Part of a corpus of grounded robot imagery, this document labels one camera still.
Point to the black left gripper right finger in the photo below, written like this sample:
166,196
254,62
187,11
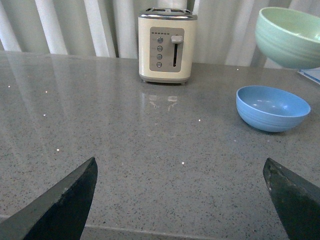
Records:
296,201

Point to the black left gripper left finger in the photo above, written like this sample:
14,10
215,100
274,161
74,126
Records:
58,214

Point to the blue bowl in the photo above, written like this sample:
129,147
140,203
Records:
270,109

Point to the green bowl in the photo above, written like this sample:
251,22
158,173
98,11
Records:
289,37

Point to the clear plastic food container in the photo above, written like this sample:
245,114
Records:
312,74

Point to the white curtain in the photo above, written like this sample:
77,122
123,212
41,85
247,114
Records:
109,28

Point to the cream two-slot toaster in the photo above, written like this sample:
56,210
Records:
166,40

